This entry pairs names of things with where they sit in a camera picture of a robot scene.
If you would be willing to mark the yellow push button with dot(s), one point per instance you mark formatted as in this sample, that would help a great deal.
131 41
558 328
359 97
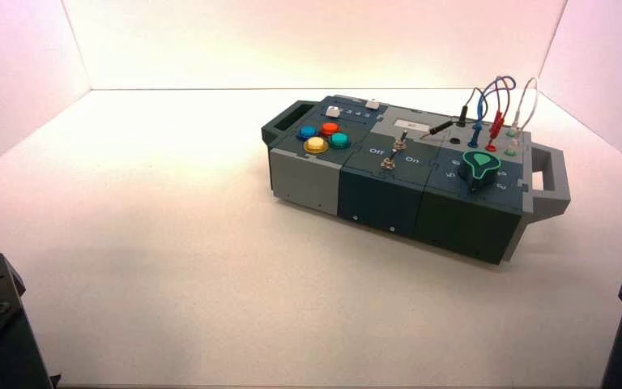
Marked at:
316 145

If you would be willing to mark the teal push button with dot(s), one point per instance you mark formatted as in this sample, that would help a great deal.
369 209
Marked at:
339 140

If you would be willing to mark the blue push button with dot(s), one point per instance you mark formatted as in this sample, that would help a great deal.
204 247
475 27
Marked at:
307 132

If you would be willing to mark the red push button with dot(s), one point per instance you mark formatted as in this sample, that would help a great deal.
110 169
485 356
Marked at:
329 129

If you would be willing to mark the blue grey control box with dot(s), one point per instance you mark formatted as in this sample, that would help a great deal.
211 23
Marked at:
381 198

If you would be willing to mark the white slider knob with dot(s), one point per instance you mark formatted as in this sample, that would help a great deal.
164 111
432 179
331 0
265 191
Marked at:
372 104
333 111

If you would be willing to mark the white display window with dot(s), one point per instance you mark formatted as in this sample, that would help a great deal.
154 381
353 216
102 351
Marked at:
413 125

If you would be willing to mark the green black rotary knob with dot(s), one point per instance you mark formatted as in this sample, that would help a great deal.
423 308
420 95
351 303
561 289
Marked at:
480 170

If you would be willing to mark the metal toggle switch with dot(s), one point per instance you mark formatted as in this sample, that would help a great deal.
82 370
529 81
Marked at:
389 162
402 141

